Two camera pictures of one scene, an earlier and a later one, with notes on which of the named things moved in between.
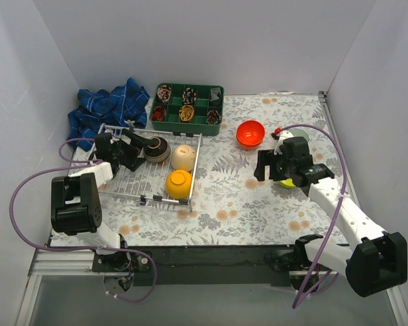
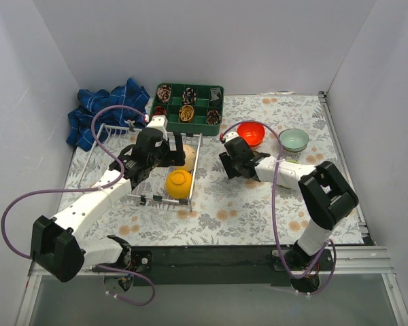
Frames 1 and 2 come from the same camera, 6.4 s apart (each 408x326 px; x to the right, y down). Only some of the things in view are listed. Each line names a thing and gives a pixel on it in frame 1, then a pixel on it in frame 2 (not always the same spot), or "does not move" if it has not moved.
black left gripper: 130,153 → 173,149
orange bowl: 250,135 does not move
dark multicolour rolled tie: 189,96 does not move
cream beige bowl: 183,157 does not move
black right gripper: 274,166 → 229,164
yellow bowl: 179,183 does not move
